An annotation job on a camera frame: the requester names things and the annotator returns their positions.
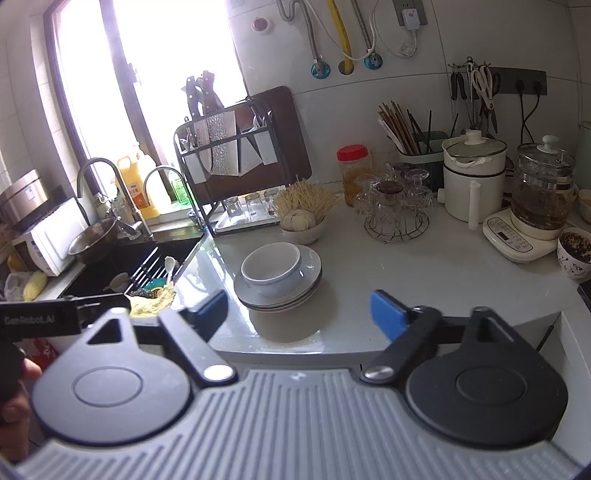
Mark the white kettle heating base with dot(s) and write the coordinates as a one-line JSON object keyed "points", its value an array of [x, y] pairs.
{"points": [[512, 240]]}

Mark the black sink drain rack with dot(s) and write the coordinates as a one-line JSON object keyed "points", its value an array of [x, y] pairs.
{"points": [[147, 272]]}

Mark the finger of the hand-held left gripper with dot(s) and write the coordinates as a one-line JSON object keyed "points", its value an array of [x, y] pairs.
{"points": [[104, 307]]}

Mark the grey drip tray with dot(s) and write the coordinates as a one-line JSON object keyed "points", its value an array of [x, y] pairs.
{"points": [[244, 224]]}

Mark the red printed bag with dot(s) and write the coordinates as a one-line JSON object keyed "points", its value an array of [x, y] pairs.
{"points": [[44, 350]]}

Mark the clear drinking glass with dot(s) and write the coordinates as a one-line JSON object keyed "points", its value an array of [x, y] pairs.
{"points": [[233, 207], [251, 203], [270, 198]]}

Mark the cluster of upturned glass cups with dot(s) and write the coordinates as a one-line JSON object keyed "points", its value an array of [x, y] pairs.
{"points": [[397, 189]]}

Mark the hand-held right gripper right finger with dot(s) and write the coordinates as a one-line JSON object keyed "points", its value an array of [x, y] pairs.
{"points": [[390, 316]]}

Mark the dark wall power strip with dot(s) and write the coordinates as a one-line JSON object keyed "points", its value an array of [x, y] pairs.
{"points": [[521, 78]]}

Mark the steel cleaver blade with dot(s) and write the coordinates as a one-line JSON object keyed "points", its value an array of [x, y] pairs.
{"points": [[221, 143]]}

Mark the red-lidded clear jar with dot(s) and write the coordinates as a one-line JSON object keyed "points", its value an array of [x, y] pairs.
{"points": [[353, 170]]}

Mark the glass kettle with white knob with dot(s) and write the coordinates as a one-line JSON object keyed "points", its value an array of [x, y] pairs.
{"points": [[540, 194]]}

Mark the green bottle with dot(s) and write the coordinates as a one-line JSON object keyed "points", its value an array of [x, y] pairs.
{"points": [[178, 187]]}

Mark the garlic bulb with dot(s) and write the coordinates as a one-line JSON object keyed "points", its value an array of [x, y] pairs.
{"points": [[298, 219]]}

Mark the person's left hand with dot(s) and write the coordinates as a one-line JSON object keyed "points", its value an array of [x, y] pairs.
{"points": [[16, 410]]}

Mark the white electric cooking pot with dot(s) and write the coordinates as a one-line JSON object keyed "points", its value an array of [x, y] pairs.
{"points": [[471, 184]]}

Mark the patterned bowl with dregs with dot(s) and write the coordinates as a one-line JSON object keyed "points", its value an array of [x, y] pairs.
{"points": [[575, 251]]}

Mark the black knife rack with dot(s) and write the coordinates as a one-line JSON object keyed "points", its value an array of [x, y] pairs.
{"points": [[272, 120]]}

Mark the stainless steel bowl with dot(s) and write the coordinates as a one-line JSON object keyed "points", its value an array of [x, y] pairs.
{"points": [[92, 240]]}

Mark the bundle of wooden chopsticks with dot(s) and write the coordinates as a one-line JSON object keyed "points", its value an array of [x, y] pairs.
{"points": [[397, 124]]}

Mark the yellow gas pipe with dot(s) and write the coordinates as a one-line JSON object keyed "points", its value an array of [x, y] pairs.
{"points": [[341, 32]]}

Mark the white microwave oven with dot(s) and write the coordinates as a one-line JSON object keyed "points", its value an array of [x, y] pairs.
{"points": [[46, 235]]}

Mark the small bowl with yellow liquid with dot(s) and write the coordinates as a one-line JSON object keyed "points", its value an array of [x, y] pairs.
{"points": [[584, 203]]}

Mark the red round wall fitting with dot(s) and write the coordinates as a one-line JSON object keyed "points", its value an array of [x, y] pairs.
{"points": [[262, 24]]}

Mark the white ceramic bowl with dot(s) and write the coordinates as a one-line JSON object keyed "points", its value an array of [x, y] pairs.
{"points": [[268, 263]]}

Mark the yellow corn cob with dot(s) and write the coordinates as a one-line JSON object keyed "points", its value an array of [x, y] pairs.
{"points": [[34, 285]]}

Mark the dark arched faucet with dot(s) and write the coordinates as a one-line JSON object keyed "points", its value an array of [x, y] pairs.
{"points": [[83, 175]]}

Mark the chrome arched faucet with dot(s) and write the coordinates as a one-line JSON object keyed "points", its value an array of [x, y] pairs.
{"points": [[148, 177]]}

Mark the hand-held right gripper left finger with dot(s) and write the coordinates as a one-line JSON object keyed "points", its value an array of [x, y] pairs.
{"points": [[207, 314]]}

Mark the black induction cooker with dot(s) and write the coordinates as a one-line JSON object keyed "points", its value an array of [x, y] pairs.
{"points": [[585, 293]]}

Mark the steel countertop appliance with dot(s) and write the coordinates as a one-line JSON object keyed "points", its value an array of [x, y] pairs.
{"points": [[25, 194]]}

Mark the black kitchen sink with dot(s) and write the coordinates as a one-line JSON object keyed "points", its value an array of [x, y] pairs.
{"points": [[111, 272]]}

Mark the yellow oil bottle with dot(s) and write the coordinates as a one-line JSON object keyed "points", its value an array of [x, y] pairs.
{"points": [[136, 184]]}

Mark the white spoon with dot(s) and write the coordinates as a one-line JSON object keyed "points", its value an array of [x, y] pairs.
{"points": [[170, 265]]}

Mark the blue pipe flange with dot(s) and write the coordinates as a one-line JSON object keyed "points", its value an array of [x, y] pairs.
{"points": [[319, 69], [373, 61]]}

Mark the white bowl with brown foot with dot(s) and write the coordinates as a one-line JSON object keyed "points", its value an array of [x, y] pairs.
{"points": [[307, 235]]}

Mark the brown cutting board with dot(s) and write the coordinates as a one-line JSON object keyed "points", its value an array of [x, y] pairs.
{"points": [[288, 134]]}

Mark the yellow food scraps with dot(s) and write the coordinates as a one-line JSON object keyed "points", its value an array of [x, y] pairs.
{"points": [[152, 297]]}

